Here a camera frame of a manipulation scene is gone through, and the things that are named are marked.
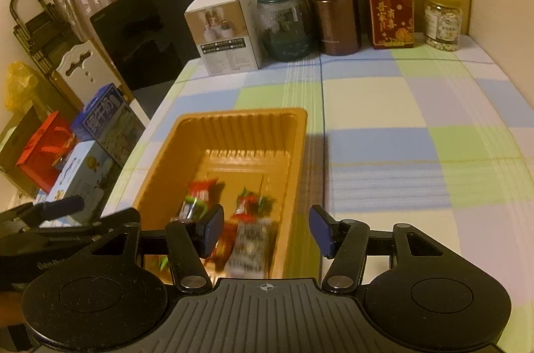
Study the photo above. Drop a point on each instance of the yellow plastic bag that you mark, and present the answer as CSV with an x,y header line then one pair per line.
x,y
18,86

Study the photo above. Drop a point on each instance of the brown paper bag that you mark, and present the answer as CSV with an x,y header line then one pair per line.
x,y
12,144

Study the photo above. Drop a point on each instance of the white blue carton box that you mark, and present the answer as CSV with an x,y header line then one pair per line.
x,y
87,169

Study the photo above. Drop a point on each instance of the white product box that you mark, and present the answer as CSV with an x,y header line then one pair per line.
x,y
225,52

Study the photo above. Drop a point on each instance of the dark glass jar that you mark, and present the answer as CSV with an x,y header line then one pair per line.
x,y
283,32

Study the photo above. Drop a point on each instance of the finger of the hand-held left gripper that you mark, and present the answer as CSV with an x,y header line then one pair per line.
x,y
112,223
62,207

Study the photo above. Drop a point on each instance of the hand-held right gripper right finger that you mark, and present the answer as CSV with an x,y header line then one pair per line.
x,y
321,230

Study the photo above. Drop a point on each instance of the orange plastic tray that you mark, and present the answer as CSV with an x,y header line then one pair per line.
x,y
233,127

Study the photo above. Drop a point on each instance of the large red snack packet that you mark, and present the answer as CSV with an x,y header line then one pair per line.
x,y
202,190

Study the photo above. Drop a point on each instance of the red green candy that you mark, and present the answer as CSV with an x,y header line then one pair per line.
x,y
248,205

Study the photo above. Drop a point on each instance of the brown metal canister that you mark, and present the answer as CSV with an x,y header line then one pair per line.
x,y
338,23

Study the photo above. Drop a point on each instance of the blue milk carton box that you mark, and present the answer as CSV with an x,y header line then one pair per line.
x,y
104,115

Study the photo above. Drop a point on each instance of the black metal rack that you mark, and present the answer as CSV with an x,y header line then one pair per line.
x,y
37,32

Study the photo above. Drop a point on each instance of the clear plastic jar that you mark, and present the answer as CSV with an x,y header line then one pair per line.
x,y
442,27

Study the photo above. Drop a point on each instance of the white chair back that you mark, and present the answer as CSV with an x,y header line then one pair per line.
x,y
79,63

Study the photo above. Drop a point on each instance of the dark brown box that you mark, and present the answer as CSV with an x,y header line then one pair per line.
x,y
366,11

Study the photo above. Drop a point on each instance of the grey clear snack packet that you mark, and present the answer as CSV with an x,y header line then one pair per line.
x,y
250,248

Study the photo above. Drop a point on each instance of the red gift bag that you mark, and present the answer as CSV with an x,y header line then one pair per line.
x,y
41,157

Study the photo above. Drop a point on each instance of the black glossy panel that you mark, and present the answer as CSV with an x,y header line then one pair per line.
x,y
142,32

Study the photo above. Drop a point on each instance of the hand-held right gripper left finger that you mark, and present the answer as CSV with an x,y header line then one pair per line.
x,y
210,230

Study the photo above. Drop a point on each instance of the red printed snack pouch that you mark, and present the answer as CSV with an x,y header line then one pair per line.
x,y
392,19

